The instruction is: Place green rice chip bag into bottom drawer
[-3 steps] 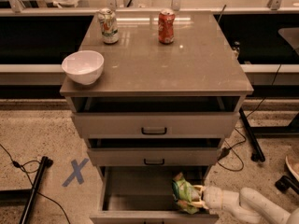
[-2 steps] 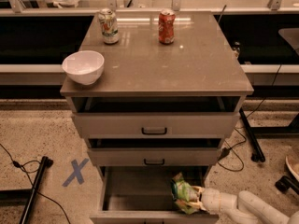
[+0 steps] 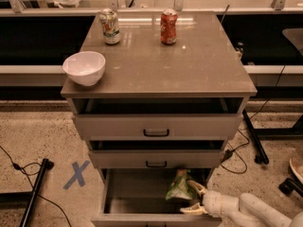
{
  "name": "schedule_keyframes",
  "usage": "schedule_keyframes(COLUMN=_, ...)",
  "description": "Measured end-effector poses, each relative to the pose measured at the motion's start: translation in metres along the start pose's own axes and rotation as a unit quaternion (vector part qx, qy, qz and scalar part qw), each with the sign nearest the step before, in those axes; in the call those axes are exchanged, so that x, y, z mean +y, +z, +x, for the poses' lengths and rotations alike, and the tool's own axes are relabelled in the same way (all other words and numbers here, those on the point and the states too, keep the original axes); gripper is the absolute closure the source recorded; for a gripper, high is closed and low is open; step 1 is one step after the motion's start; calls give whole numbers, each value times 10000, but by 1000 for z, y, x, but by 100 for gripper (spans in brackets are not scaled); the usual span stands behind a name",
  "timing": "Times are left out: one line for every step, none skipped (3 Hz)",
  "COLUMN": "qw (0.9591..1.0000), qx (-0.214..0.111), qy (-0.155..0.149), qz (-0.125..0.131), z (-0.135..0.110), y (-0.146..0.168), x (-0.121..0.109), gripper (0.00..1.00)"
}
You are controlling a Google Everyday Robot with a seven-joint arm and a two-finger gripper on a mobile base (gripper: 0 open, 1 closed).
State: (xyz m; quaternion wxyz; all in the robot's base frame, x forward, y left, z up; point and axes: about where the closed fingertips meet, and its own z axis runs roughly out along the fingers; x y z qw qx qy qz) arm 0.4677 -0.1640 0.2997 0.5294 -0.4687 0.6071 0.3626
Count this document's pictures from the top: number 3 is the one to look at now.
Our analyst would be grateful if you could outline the red soda can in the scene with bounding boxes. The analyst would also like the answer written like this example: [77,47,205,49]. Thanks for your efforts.
[160,9,178,45]

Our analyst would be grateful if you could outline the grey drawer cabinet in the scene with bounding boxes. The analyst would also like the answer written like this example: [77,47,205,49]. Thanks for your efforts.
[60,10,258,227]

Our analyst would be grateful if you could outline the black cable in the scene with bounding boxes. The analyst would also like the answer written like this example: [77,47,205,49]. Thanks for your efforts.
[0,145,73,227]
[220,47,303,175]

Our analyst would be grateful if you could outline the black stand leg left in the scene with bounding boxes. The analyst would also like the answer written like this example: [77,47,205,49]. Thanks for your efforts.
[19,158,54,227]

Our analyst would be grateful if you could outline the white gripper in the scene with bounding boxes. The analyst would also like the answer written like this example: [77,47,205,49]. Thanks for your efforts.
[180,180,239,217]

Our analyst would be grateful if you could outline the green soda can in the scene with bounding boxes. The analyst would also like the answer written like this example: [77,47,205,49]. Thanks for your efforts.
[99,9,120,44]

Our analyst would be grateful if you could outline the black cable right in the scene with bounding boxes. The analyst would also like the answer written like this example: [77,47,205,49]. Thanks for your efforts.
[220,47,303,175]

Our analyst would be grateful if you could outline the green rice chip bag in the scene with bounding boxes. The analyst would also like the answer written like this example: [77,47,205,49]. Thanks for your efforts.
[166,169,197,201]

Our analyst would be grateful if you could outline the black cable left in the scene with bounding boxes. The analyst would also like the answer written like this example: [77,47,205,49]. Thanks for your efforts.
[0,145,73,227]

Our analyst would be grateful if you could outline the white bowl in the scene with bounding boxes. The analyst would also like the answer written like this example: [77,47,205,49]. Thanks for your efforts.
[62,51,106,86]

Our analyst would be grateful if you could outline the middle drawer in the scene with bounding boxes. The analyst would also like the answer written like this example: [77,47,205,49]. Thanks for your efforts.
[89,140,223,168]

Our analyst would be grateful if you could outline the drawer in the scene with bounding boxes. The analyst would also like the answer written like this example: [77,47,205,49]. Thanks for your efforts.
[89,140,223,168]
[91,168,222,227]
[68,96,245,141]

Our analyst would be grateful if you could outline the bottom drawer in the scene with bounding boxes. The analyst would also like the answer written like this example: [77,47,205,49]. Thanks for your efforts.
[91,168,222,227]

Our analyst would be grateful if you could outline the top drawer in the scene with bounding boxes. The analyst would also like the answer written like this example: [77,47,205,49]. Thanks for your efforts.
[68,96,245,141]

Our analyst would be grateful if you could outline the blue tape cross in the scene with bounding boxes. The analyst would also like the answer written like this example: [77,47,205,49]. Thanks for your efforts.
[63,160,90,190]

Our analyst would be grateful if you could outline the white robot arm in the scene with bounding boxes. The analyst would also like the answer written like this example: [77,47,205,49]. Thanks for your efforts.
[180,180,303,227]

